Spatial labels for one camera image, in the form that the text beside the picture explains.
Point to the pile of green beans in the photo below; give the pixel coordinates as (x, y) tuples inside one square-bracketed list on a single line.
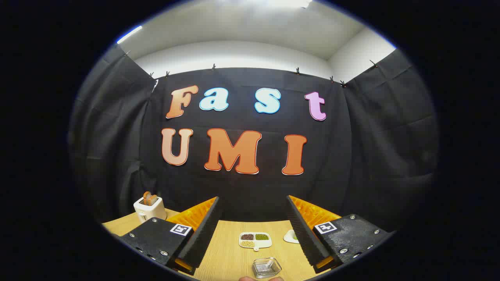
[(261, 236)]

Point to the metal cutlery basket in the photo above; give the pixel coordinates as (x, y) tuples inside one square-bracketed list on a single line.
[(266, 269)]

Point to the small white saucer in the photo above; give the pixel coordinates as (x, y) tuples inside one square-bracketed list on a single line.
[(290, 236)]

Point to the pile of white rice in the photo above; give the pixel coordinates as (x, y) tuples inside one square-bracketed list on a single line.
[(262, 243)]

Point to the row of black cloth clips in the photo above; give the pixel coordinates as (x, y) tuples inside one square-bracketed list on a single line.
[(297, 71)]

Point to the pile of red beans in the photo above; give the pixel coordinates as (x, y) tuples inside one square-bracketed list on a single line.
[(247, 236)]

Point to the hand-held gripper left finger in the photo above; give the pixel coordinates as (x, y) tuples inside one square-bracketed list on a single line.
[(203, 238)]

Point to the toasted bread slice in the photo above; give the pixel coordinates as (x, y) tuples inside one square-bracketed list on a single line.
[(153, 200), (146, 198)]

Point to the pile of yellow soybeans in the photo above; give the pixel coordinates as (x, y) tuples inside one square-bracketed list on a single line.
[(247, 244)]

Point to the white toaster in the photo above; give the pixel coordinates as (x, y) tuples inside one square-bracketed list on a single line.
[(150, 212)]

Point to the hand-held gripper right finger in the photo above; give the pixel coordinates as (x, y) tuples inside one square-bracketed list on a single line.
[(302, 238)]

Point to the white divided dish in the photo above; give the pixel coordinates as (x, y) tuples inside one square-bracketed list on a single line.
[(256, 248)]

